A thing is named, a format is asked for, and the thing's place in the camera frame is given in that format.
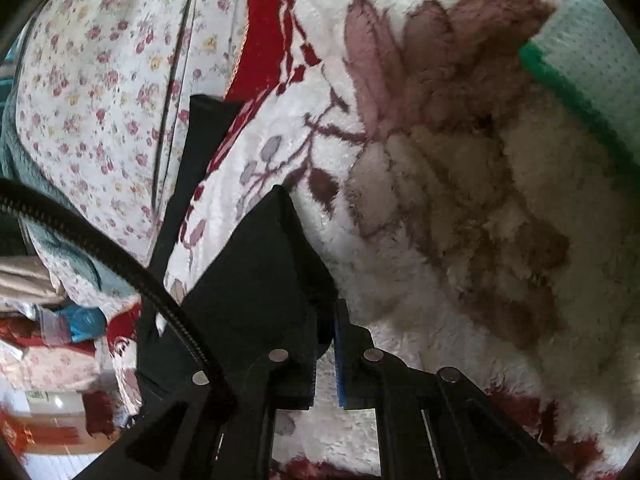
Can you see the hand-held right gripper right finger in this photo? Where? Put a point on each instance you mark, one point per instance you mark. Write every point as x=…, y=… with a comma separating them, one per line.
x=342, y=360

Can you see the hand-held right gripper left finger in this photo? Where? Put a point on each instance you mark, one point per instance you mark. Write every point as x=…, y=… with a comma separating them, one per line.
x=295, y=385

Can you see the black pants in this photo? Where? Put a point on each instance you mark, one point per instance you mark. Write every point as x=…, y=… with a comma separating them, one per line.
x=250, y=285

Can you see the red white floral fleece blanket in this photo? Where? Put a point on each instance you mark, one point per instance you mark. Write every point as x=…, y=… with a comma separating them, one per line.
x=450, y=210

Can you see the blue plastic bag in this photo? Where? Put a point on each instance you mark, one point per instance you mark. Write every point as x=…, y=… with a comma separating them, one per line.
x=80, y=322

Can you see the folded pink floral blanket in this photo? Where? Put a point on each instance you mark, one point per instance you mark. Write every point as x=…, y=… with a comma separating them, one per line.
x=45, y=367

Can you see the beige cloth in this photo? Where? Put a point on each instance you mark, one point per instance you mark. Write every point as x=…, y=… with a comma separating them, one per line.
x=25, y=280

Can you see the white pink-flowered quilt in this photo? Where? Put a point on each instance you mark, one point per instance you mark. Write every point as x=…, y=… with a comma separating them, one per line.
x=100, y=110

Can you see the white mat with green edge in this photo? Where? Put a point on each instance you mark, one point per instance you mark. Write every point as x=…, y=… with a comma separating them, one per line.
x=580, y=50

